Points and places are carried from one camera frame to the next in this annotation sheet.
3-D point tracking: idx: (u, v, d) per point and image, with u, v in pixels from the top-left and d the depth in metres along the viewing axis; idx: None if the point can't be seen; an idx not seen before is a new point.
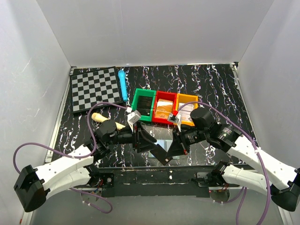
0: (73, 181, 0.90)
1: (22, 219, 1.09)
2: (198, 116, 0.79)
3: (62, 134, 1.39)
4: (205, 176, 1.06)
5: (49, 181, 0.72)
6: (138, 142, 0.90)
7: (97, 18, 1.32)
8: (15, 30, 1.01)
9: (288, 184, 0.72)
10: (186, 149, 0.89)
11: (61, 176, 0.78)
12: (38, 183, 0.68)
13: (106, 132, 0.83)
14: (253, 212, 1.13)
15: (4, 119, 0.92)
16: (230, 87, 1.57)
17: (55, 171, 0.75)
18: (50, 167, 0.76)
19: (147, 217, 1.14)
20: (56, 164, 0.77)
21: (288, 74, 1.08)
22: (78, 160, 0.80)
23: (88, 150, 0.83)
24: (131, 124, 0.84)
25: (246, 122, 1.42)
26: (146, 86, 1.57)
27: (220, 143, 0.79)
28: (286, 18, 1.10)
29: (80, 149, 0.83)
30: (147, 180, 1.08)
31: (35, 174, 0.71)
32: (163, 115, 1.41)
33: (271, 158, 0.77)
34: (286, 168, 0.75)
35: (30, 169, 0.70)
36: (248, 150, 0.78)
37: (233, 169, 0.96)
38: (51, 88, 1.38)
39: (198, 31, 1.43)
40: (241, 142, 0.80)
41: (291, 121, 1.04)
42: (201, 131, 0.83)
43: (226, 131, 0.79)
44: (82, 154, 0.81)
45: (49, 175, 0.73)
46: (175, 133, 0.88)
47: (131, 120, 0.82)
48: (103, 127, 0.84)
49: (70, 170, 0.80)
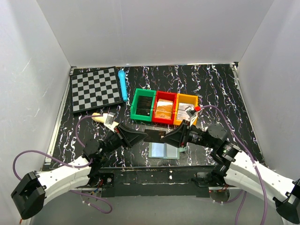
0: (71, 185, 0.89)
1: (22, 220, 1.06)
2: (217, 136, 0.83)
3: (62, 134, 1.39)
4: (205, 176, 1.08)
5: (49, 187, 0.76)
6: (126, 138, 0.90)
7: (98, 18, 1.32)
8: (15, 30, 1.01)
9: (286, 196, 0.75)
10: (185, 145, 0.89)
11: (59, 184, 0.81)
12: (41, 190, 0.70)
13: (91, 153, 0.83)
14: (254, 212, 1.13)
15: (4, 119, 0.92)
16: (230, 87, 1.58)
17: (56, 179, 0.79)
18: (51, 174, 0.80)
19: (148, 217, 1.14)
20: (57, 172, 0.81)
21: (287, 74, 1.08)
22: (78, 169, 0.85)
23: (86, 161, 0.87)
24: (108, 125, 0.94)
25: (246, 122, 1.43)
26: (146, 86, 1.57)
27: (221, 160, 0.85)
28: (286, 18, 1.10)
29: (79, 159, 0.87)
30: (146, 180, 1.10)
31: (37, 181, 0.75)
32: (163, 115, 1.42)
33: (269, 170, 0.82)
34: (283, 179, 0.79)
35: (33, 176, 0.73)
36: (247, 164, 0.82)
37: (236, 172, 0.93)
38: (51, 88, 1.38)
39: (198, 31, 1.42)
40: (240, 157, 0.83)
41: (291, 121, 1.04)
42: (208, 142, 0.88)
43: (228, 147, 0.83)
44: (80, 164, 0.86)
45: (50, 182, 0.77)
46: (185, 126, 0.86)
47: (107, 121, 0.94)
48: (87, 147, 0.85)
49: (69, 179, 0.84)
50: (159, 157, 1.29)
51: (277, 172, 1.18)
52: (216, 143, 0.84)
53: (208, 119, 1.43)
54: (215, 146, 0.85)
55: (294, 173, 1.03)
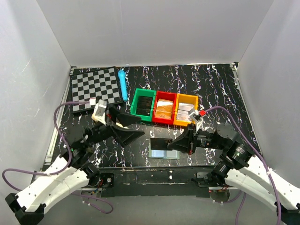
0: (69, 189, 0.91)
1: None
2: (226, 136, 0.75)
3: (62, 134, 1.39)
4: (205, 176, 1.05)
5: (33, 204, 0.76)
6: (118, 136, 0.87)
7: (98, 18, 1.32)
8: (15, 30, 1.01)
9: (296, 206, 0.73)
10: (194, 152, 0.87)
11: (46, 191, 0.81)
12: (19, 213, 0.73)
13: (74, 140, 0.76)
14: (254, 213, 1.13)
15: (4, 119, 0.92)
16: (230, 87, 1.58)
17: (35, 194, 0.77)
18: (30, 190, 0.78)
19: (148, 217, 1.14)
20: (36, 184, 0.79)
21: (288, 75, 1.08)
22: (56, 175, 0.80)
23: (64, 161, 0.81)
24: (99, 118, 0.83)
25: (246, 122, 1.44)
26: (146, 86, 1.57)
27: (232, 161, 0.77)
28: (287, 18, 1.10)
29: (56, 162, 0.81)
30: (146, 180, 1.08)
31: (17, 202, 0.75)
32: (163, 115, 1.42)
33: (281, 179, 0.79)
34: (295, 190, 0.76)
35: (10, 199, 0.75)
36: (260, 171, 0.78)
37: (237, 174, 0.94)
38: (51, 88, 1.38)
39: (198, 31, 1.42)
40: (253, 161, 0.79)
41: (291, 121, 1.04)
42: (218, 144, 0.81)
43: (240, 150, 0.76)
44: (59, 168, 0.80)
45: (31, 198, 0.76)
46: (191, 132, 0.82)
47: (97, 113, 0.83)
48: (71, 134, 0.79)
49: (55, 183, 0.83)
50: (159, 157, 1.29)
51: (277, 172, 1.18)
52: (226, 144, 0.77)
53: (208, 119, 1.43)
54: (225, 147, 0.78)
55: (294, 174, 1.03)
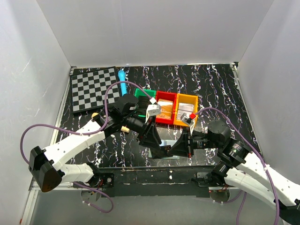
0: (80, 173, 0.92)
1: (22, 219, 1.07)
2: (218, 132, 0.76)
3: (62, 134, 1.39)
4: (205, 176, 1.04)
5: (59, 161, 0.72)
6: (146, 135, 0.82)
7: (98, 18, 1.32)
8: (15, 30, 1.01)
9: (295, 202, 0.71)
10: (192, 154, 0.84)
11: (71, 153, 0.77)
12: (47, 166, 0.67)
13: (128, 102, 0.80)
14: (255, 213, 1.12)
15: (4, 119, 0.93)
16: (230, 87, 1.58)
17: (64, 151, 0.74)
18: (59, 146, 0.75)
19: (148, 218, 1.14)
20: (64, 142, 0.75)
21: (287, 74, 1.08)
22: (88, 136, 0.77)
23: (97, 125, 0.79)
24: (148, 115, 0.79)
25: (246, 122, 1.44)
26: (146, 86, 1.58)
27: (229, 159, 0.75)
28: (286, 18, 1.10)
29: (89, 125, 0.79)
30: (146, 180, 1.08)
31: (44, 155, 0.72)
32: (163, 115, 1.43)
33: (279, 175, 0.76)
34: (293, 186, 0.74)
35: (39, 150, 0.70)
36: (258, 167, 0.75)
37: (236, 173, 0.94)
38: (51, 88, 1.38)
39: (198, 30, 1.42)
40: (250, 159, 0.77)
41: (291, 120, 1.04)
42: (214, 142, 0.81)
43: (236, 146, 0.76)
44: (91, 129, 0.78)
45: (58, 155, 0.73)
46: (186, 136, 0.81)
47: (150, 112, 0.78)
48: (124, 98, 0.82)
49: (82, 146, 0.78)
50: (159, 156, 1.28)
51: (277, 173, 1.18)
52: (220, 141, 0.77)
53: (208, 119, 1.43)
54: (219, 144, 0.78)
55: (294, 173, 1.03)
